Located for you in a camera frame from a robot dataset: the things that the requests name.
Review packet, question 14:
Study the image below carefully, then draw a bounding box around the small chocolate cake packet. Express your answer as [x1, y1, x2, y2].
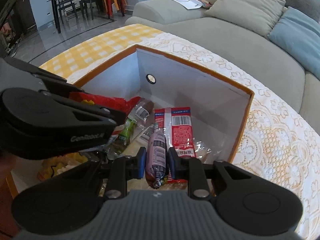
[128, 98, 154, 126]

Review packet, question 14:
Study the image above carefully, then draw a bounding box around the red white sausage packet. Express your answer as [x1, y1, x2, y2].
[154, 107, 196, 184]

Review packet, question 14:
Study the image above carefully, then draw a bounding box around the beige cushion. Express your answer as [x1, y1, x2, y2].
[206, 0, 286, 37]

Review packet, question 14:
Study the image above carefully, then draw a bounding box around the blue cushion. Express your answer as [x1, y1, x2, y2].
[267, 7, 319, 78]

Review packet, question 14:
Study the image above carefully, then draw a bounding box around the red chip bag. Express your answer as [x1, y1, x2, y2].
[69, 92, 141, 117]

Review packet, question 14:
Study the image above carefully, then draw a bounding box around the grey green sofa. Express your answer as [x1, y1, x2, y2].
[126, 0, 319, 131]

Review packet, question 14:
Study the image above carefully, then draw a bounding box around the white booklet on sofa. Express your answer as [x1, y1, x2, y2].
[172, 0, 212, 10]

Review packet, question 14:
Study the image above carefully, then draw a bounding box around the orange cardboard box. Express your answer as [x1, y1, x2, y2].
[66, 45, 254, 161]

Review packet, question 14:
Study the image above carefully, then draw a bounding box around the green raisin snack packet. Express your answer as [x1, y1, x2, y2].
[107, 118, 136, 160]

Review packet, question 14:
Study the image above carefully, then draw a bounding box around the waffle snack yellow label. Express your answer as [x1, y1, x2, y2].
[37, 152, 88, 181]

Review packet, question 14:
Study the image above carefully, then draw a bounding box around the yellow checked tablecloth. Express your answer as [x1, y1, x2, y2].
[40, 24, 161, 79]

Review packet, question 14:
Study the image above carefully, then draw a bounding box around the dark sausage stick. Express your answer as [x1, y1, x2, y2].
[145, 129, 169, 189]

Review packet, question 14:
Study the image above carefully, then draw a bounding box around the white lace tablecloth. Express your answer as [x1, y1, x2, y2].
[67, 32, 320, 240]

